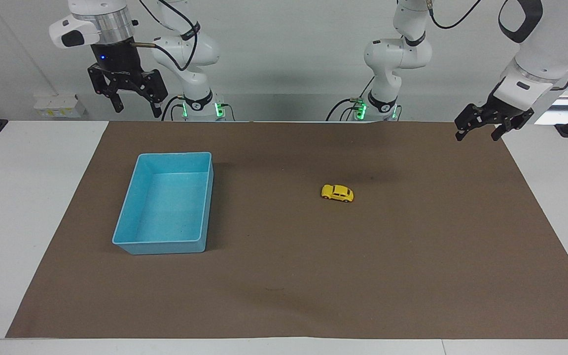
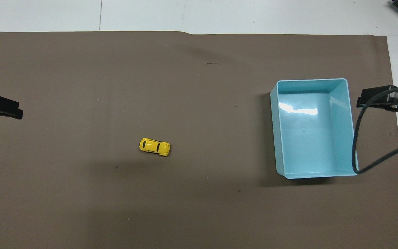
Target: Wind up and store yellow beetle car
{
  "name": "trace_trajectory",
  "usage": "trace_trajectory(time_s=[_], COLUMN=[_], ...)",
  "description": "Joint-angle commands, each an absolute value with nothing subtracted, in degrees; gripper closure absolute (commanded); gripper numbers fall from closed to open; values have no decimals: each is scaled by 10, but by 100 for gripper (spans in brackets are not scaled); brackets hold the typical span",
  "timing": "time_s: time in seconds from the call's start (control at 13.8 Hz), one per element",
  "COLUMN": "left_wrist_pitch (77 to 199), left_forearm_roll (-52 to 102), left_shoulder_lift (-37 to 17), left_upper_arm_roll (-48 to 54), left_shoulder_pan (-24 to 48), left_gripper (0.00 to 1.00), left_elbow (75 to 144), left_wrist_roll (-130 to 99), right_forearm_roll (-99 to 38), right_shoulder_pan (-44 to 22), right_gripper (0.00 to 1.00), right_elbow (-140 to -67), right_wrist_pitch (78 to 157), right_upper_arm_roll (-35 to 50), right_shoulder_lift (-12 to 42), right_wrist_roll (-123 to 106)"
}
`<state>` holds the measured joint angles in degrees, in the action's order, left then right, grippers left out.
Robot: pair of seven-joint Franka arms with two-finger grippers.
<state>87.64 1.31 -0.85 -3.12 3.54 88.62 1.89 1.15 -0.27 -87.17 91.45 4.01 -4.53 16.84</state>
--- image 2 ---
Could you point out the yellow toy beetle car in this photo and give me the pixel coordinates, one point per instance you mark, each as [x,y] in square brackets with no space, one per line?
[154,146]

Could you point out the light blue plastic bin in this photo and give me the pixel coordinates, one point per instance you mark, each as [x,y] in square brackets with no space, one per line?
[314,138]

